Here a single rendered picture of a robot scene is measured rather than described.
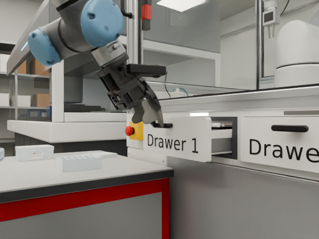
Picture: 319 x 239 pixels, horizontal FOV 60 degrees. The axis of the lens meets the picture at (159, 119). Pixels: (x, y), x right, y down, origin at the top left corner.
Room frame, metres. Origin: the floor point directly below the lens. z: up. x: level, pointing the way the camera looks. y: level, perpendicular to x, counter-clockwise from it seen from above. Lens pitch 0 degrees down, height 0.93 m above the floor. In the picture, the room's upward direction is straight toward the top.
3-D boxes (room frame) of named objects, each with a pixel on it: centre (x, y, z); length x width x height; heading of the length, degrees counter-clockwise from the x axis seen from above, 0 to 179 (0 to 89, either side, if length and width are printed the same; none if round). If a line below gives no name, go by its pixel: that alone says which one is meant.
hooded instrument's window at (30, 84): (2.44, 0.58, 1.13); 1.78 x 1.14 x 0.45; 35
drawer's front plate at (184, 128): (0.78, -0.04, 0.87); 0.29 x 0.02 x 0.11; 35
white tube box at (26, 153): (1.12, 0.50, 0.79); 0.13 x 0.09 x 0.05; 127
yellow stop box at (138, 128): (1.10, 0.09, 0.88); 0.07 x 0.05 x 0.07; 35
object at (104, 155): (1.15, 0.25, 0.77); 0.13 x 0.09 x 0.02; 137
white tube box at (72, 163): (0.91, 0.27, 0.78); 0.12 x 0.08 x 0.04; 123
